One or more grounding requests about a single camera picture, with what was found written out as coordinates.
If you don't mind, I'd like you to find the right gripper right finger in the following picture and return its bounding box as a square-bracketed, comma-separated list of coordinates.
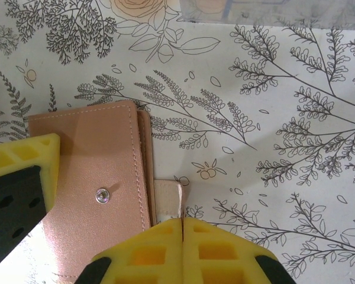
[182, 217, 293, 284]

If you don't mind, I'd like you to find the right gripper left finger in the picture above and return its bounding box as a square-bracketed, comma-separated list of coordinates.
[76, 218, 185, 284]

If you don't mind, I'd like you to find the pink leather card holder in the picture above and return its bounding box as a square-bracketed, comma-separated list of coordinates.
[27, 99, 186, 284]

